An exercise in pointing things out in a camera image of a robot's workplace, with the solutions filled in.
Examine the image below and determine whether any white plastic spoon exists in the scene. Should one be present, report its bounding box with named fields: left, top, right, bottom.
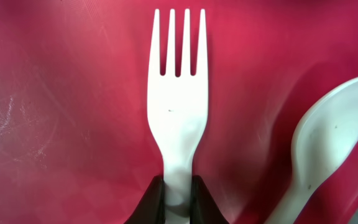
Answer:
left=266, top=77, right=358, bottom=224

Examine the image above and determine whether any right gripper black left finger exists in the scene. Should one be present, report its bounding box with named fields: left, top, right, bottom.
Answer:
left=124, top=175, right=165, bottom=224

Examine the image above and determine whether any red serving tray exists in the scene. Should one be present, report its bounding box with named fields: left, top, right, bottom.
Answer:
left=0, top=0, right=358, bottom=223

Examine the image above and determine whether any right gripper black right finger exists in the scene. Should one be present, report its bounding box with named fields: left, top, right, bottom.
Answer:
left=190, top=175, right=229, bottom=224

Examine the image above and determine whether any white plastic fork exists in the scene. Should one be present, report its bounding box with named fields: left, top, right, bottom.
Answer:
left=147, top=9, right=209, bottom=223

